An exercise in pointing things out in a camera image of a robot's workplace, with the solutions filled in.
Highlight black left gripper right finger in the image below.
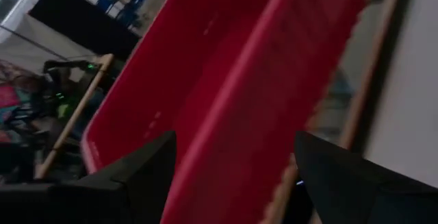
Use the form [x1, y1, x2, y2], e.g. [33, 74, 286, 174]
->
[294, 132, 438, 224]

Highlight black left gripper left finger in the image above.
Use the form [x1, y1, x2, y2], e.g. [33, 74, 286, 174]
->
[0, 131, 177, 224]

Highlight red plastic laundry bin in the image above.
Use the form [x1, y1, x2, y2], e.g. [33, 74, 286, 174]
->
[80, 0, 374, 224]

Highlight black background panel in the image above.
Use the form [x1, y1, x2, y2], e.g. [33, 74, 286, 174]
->
[27, 0, 142, 60]

